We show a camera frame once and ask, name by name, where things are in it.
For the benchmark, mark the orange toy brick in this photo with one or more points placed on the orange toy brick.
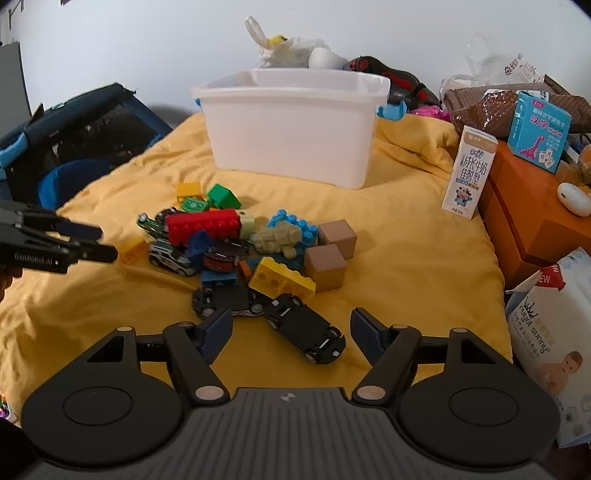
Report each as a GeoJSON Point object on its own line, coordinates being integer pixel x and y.
{"type": "Point", "coordinates": [244, 268]}

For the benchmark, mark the white egg-shaped device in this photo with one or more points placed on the white egg-shaped device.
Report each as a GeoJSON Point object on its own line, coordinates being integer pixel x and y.
{"type": "Point", "coordinates": [574, 198]}

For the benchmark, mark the beige toy vehicle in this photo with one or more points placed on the beige toy vehicle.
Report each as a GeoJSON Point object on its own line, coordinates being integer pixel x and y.
{"type": "Point", "coordinates": [274, 239]}

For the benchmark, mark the yellow toy block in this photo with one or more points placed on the yellow toy block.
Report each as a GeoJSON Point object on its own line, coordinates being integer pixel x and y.
{"type": "Point", "coordinates": [188, 189]}

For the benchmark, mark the pink toy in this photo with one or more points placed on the pink toy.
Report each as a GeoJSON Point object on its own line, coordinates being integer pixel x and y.
{"type": "Point", "coordinates": [431, 113]}

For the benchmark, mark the orange wooden cabinet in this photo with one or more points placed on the orange wooden cabinet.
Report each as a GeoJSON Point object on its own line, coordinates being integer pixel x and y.
{"type": "Point", "coordinates": [521, 217]}

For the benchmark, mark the clear plastic bag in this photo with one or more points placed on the clear plastic bag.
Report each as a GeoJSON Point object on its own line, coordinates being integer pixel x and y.
{"type": "Point", "coordinates": [517, 69]}

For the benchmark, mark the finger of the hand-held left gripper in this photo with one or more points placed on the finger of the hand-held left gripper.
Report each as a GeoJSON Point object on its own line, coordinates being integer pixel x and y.
{"type": "Point", "coordinates": [97, 254]}
{"type": "Point", "coordinates": [83, 230]}

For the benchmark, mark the flat green toy piece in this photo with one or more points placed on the flat green toy piece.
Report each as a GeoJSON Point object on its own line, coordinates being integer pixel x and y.
{"type": "Point", "coordinates": [194, 204]}

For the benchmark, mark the wooden cube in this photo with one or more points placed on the wooden cube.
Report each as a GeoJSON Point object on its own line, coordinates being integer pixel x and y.
{"type": "Point", "coordinates": [325, 270]}
{"type": "Point", "coordinates": [337, 235]}

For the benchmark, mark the red toy brick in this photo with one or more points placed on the red toy brick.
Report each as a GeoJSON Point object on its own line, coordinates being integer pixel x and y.
{"type": "Point", "coordinates": [198, 226]}

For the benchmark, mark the white round object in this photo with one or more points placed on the white round object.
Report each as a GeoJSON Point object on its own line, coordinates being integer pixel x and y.
{"type": "Point", "coordinates": [323, 58]}

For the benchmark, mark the dark blue stroller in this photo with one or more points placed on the dark blue stroller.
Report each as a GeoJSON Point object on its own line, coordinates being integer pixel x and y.
{"type": "Point", "coordinates": [92, 129]}

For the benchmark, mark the black toy car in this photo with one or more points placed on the black toy car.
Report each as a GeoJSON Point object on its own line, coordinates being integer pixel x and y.
{"type": "Point", "coordinates": [300, 330]}
{"type": "Point", "coordinates": [217, 300]}

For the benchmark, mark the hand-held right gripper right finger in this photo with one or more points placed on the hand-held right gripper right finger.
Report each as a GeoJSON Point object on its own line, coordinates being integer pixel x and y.
{"type": "Point", "coordinates": [367, 334]}

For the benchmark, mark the brown bag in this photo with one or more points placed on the brown bag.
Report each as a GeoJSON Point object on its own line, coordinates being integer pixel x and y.
{"type": "Point", "coordinates": [489, 110]}

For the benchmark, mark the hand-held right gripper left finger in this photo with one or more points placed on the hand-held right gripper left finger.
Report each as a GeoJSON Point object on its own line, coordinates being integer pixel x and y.
{"type": "Point", "coordinates": [217, 334]}

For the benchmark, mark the white toy car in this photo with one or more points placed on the white toy car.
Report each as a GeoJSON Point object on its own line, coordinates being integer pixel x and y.
{"type": "Point", "coordinates": [168, 259]}

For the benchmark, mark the light blue toy brick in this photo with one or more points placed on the light blue toy brick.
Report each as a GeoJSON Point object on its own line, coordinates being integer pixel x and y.
{"type": "Point", "coordinates": [302, 226]}

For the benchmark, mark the blue card box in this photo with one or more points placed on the blue card box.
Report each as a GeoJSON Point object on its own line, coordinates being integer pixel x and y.
{"type": "Point", "coordinates": [540, 131]}

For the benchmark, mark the black red helmet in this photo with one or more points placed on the black red helmet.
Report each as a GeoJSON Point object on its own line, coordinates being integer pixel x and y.
{"type": "Point", "coordinates": [401, 83]}

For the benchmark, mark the yellow blanket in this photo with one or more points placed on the yellow blanket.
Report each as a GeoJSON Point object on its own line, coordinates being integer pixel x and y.
{"type": "Point", "coordinates": [406, 258]}

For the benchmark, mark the white plastic storage bin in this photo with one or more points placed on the white plastic storage bin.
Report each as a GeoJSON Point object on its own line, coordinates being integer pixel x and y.
{"type": "Point", "coordinates": [286, 134]}

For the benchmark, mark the small beige toy brick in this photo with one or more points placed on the small beige toy brick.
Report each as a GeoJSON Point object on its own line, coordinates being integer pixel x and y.
{"type": "Point", "coordinates": [247, 225]}

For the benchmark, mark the small yellow toy brick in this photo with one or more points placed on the small yellow toy brick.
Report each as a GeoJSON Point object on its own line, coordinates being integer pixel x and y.
{"type": "Point", "coordinates": [134, 251]}

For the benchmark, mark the baby wipes pack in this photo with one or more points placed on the baby wipes pack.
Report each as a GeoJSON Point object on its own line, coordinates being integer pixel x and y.
{"type": "Point", "coordinates": [549, 341]}

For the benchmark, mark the green toy block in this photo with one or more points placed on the green toy block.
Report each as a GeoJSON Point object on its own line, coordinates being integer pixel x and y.
{"type": "Point", "coordinates": [221, 196]}

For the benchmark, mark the red toy car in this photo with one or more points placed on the red toy car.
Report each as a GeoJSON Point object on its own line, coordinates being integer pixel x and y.
{"type": "Point", "coordinates": [219, 261]}

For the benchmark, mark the dark blue toy piece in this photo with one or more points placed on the dark blue toy piece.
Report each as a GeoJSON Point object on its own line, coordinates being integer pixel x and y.
{"type": "Point", "coordinates": [197, 244]}

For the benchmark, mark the white milk carton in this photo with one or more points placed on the white milk carton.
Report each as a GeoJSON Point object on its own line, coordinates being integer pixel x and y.
{"type": "Point", "coordinates": [468, 173]}

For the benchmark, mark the orange round toy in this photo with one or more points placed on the orange round toy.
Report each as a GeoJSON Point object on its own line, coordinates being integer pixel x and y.
{"type": "Point", "coordinates": [585, 161]}

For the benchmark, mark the white plastic bag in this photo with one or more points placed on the white plastic bag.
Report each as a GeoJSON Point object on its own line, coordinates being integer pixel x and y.
{"type": "Point", "coordinates": [286, 54]}

